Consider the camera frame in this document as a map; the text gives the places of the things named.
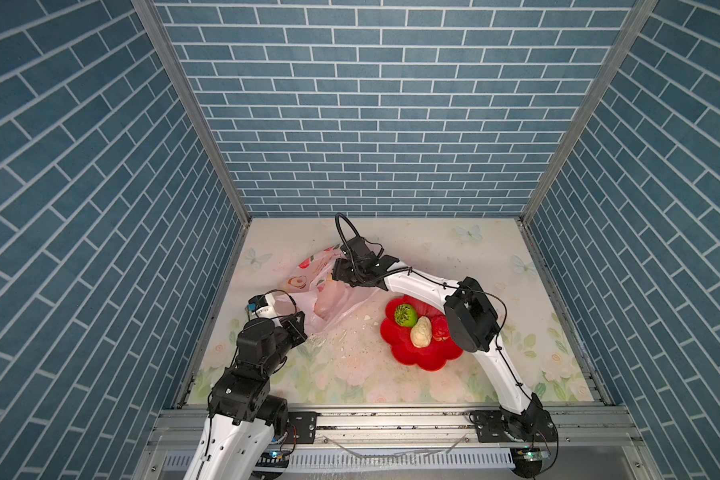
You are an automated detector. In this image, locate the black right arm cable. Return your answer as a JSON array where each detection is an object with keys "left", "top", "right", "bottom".
[{"left": 334, "top": 212, "right": 532, "bottom": 400}]

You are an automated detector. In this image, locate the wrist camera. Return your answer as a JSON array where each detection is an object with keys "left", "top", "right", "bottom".
[
  {"left": 246, "top": 293, "right": 277, "bottom": 319},
  {"left": 341, "top": 236, "right": 377, "bottom": 265}
]

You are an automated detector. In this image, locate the pink plastic bag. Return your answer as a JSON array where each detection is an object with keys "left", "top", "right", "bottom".
[{"left": 277, "top": 245, "right": 379, "bottom": 336}]

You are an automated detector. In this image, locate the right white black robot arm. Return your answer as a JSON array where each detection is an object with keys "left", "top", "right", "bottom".
[{"left": 332, "top": 255, "right": 559, "bottom": 442}]

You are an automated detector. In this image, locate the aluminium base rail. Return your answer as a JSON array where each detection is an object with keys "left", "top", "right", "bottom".
[{"left": 135, "top": 402, "right": 659, "bottom": 479}]

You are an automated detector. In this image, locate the red flower-shaped bowl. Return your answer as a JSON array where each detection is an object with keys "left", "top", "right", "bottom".
[{"left": 380, "top": 295, "right": 463, "bottom": 372}]

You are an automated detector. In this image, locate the white cable duct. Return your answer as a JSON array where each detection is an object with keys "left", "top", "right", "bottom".
[{"left": 161, "top": 448, "right": 516, "bottom": 473}]

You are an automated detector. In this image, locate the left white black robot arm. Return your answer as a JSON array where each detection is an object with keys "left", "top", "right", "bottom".
[{"left": 185, "top": 311, "right": 307, "bottom": 479}]

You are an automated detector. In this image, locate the red fake apple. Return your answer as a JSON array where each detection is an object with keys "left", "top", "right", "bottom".
[{"left": 430, "top": 315, "right": 450, "bottom": 342}]

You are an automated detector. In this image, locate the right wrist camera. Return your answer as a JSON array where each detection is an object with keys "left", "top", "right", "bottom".
[{"left": 341, "top": 236, "right": 377, "bottom": 265}]

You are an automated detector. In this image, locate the green fake fruit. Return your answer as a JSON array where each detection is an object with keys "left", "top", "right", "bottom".
[{"left": 394, "top": 304, "right": 419, "bottom": 328}]

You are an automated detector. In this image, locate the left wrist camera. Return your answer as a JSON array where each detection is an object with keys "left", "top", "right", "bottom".
[{"left": 246, "top": 293, "right": 277, "bottom": 319}]

